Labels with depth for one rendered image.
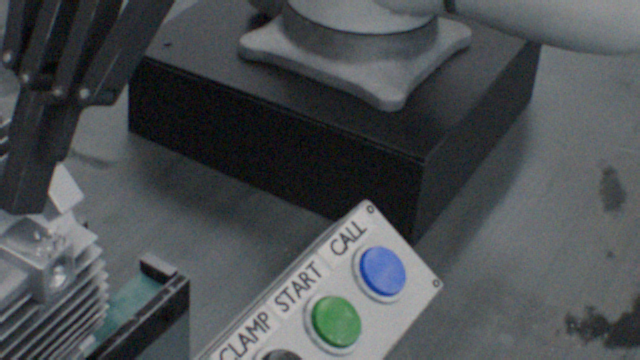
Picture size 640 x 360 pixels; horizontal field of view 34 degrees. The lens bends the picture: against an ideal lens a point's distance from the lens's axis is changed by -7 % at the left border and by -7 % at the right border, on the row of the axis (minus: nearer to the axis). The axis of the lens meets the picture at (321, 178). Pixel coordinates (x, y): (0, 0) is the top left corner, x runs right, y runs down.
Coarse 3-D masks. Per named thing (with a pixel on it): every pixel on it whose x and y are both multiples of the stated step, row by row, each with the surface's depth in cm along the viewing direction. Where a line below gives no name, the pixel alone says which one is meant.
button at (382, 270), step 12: (372, 252) 62; (384, 252) 63; (360, 264) 62; (372, 264) 62; (384, 264) 62; (396, 264) 63; (372, 276) 61; (384, 276) 62; (396, 276) 62; (372, 288) 61; (384, 288) 61; (396, 288) 62
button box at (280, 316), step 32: (352, 224) 63; (384, 224) 65; (320, 256) 61; (352, 256) 62; (416, 256) 65; (288, 288) 58; (320, 288) 60; (352, 288) 61; (416, 288) 64; (256, 320) 56; (288, 320) 58; (384, 320) 61; (416, 320) 63; (224, 352) 54; (256, 352) 55; (320, 352) 58; (352, 352) 59; (384, 352) 60
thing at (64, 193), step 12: (60, 168) 63; (60, 180) 63; (72, 180) 64; (48, 192) 62; (60, 192) 63; (72, 192) 63; (48, 204) 63; (60, 204) 62; (72, 204) 63; (48, 216) 63; (60, 216) 63; (84, 348) 70
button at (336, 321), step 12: (324, 300) 59; (336, 300) 59; (312, 312) 58; (324, 312) 58; (336, 312) 59; (348, 312) 59; (312, 324) 58; (324, 324) 58; (336, 324) 58; (348, 324) 59; (360, 324) 59; (324, 336) 58; (336, 336) 58; (348, 336) 58
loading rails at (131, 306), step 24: (144, 264) 82; (120, 288) 81; (144, 288) 81; (168, 288) 80; (120, 312) 79; (144, 312) 78; (168, 312) 80; (96, 336) 76; (120, 336) 75; (144, 336) 78; (168, 336) 81
